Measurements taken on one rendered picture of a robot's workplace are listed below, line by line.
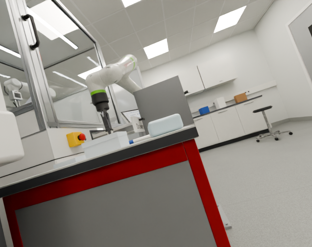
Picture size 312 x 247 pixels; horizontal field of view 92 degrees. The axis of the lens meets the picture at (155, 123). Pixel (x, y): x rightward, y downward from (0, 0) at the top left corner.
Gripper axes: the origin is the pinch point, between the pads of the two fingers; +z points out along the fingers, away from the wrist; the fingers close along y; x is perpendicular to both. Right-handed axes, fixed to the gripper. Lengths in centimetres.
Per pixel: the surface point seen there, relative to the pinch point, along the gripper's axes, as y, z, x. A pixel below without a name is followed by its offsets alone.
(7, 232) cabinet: 10, 29, -56
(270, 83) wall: -276, -31, 400
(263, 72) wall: -281, -67, 400
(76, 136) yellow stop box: 9.1, -4.5, -15.6
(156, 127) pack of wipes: 52, 5, 21
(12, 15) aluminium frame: 18, -69, -25
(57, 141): 15.5, -4.2, -21.9
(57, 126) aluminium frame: 13.3, -11.8, -21.2
